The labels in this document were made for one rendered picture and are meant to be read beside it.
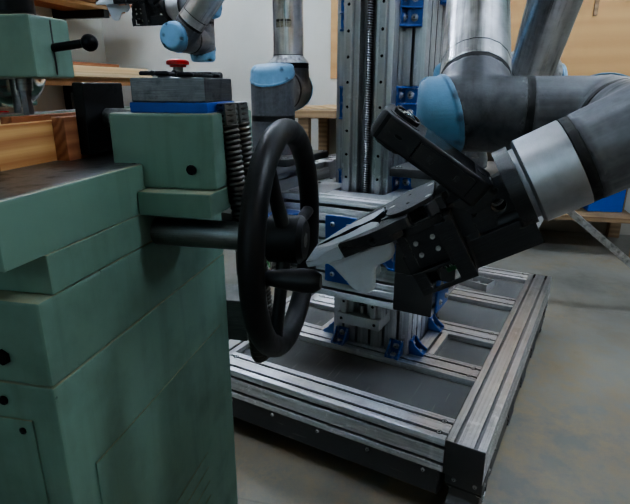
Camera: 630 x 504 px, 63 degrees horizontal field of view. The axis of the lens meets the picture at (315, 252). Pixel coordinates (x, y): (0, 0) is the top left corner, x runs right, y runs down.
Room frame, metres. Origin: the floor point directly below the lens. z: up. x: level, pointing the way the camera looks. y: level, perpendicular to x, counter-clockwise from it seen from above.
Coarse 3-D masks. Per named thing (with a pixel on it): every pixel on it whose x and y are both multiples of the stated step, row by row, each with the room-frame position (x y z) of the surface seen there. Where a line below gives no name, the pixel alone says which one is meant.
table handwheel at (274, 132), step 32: (288, 128) 0.58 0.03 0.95; (256, 160) 0.52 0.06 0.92; (256, 192) 0.49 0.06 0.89; (160, 224) 0.63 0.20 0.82; (192, 224) 0.63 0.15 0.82; (224, 224) 0.62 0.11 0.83; (256, 224) 0.48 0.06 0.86; (288, 224) 0.59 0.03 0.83; (256, 256) 0.47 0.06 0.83; (288, 256) 0.58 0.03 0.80; (256, 288) 0.47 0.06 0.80; (256, 320) 0.48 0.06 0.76; (288, 320) 0.62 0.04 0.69
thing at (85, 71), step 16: (48, 0) 3.50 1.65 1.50; (64, 0) 3.50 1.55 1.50; (80, 0) 3.64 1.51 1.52; (96, 0) 3.85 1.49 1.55; (64, 16) 3.95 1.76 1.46; (80, 16) 3.91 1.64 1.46; (96, 16) 3.88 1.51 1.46; (80, 64) 3.50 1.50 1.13; (96, 64) 3.65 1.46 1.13; (112, 64) 3.82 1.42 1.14; (48, 80) 3.16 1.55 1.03; (64, 80) 3.28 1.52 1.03; (80, 80) 3.43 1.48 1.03; (96, 80) 3.59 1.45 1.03; (112, 80) 3.75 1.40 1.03; (128, 80) 3.94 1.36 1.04; (64, 96) 3.97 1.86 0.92
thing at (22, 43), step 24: (0, 24) 0.65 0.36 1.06; (24, 24) 0.64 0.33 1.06; (48, 24) 0.67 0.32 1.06; (0, 48) 0.65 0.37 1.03; (24, 48) 0.64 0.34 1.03; (48, 48) 0.66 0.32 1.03; (0, 72) 0.65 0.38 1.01; (24, 72) 0.64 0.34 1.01; (48, 72) 0.66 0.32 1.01; (72, 72) 0.70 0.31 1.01
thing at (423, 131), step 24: (384, 120) 0.44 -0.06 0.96; (408, 120) 0.45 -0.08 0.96; (384, 144) 0.45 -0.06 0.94; (408, 144) 0.44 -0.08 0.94; (432, 144) 0.43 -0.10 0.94; (432, 168) 0.44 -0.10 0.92; (456, 168) 0.43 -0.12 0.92; (480, 168) 0.46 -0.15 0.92; (456, 192) 0.43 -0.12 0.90; (480, 192) 0.43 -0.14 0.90
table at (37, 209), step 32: (96, 160) 0.66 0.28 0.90; (0, 192) 0.45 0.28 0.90; (32, 192) 0.45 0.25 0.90; (64, 192) 0.49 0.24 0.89; (96, 192) 0.54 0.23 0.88; (128, 192) 0.59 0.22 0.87; (160, 192) 0.61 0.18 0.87; (192, 192) 0.60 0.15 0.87; (224, 192) 0.63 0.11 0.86; (0, 224) 0.41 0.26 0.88; (32, 224) 0.44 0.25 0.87; (64, 224) 0.48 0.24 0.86; (96, 224) 0.53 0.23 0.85; (0, 256) 0.41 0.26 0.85; (32, 256) 0.44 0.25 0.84
